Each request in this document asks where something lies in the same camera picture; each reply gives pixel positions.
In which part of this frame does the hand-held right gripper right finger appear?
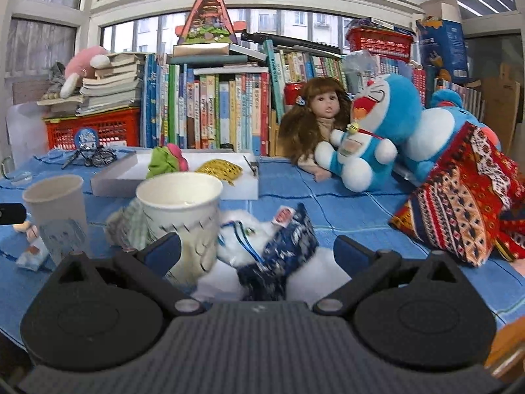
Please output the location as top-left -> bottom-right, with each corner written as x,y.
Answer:
314,236 -> 468,317

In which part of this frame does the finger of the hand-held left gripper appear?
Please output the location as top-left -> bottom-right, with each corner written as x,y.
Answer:
0,203 -> 28,226

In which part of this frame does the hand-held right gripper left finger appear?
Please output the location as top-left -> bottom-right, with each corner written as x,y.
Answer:
49,233 -> 206,316

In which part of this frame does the pale green striped cloth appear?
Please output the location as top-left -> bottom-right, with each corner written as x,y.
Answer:
106,200 -> 153,252

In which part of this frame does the navy patterned cloth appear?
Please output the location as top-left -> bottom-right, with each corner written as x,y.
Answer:
236,203 -> 319,301

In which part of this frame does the white shallow cardboard box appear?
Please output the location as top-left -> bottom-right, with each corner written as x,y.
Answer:
90,149 -> 260,200

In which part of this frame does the white fluffy plush cat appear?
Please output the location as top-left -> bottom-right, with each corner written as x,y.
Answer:
195,208 -> 351,301

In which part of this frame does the clear glass mug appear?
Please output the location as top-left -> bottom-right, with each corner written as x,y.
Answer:
0,157 -> 34,186

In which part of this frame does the large white paper cup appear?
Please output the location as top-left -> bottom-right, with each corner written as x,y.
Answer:
135,172 -> 224,286

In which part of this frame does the blue checked tablecloth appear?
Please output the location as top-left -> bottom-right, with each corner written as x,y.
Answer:
0,147 -> 525,347

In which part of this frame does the small white paper cup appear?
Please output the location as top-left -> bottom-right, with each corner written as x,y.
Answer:
22,174 -> 92,266

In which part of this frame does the blue and white packet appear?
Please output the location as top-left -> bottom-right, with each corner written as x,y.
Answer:
15,241 -> 51,272

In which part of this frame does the green and pink plush flower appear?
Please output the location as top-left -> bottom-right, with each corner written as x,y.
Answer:
146,143 -> 190,180

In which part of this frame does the yellow mesh pouch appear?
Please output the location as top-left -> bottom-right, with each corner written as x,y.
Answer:
194,159 -> 243,186

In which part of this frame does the round blue badge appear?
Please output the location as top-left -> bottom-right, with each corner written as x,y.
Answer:
74,127 -> 99,149

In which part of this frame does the red patterned fabric bag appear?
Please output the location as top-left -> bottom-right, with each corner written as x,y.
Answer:
389,122 -> 525,268

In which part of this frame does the small blue cat plush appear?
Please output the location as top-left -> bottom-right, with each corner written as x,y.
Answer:
314,73 -> 423,193

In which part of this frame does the red plastic basket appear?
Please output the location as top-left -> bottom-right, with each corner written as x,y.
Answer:
43,107 -> 142,151
346,27 -> 414,63

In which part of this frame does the grey plush toy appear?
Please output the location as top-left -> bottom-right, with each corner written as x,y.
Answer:
44,62 -> 69,100

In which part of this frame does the brown-haired doll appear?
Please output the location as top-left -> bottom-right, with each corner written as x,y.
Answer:
278,77 -> 354,182

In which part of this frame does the large blue plush toy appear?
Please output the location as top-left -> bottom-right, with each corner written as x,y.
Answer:
393,88 -> 503,186

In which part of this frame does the row of upright books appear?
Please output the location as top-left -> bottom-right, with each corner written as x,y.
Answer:
140,40 -> 485,157

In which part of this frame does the stack of worn books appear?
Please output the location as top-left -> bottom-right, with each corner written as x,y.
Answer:
77,53 -> 147,116

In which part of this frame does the pink plush rabbit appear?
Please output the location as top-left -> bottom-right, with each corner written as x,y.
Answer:
61,46 -> 111,99

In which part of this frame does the red can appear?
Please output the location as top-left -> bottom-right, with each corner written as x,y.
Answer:
284,82 -> 306,110

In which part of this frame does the clear plastic bag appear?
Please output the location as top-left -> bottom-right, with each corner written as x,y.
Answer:
342,49 -> 378,92

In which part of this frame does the flat pile of books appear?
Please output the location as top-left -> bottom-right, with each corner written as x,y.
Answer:
167,42 -> 268,75

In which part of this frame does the brown cardboard sheet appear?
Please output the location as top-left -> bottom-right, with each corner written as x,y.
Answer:
479,63 -> 521,153

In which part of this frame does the long black rod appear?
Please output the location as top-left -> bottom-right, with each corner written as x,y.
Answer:
241,30 -> 342,55

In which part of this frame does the blue cardboard box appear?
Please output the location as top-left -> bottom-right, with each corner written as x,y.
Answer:
416,15 -> 471,83

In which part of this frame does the triangular pink toy house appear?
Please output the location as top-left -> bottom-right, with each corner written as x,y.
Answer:
174,0 -> 239,46

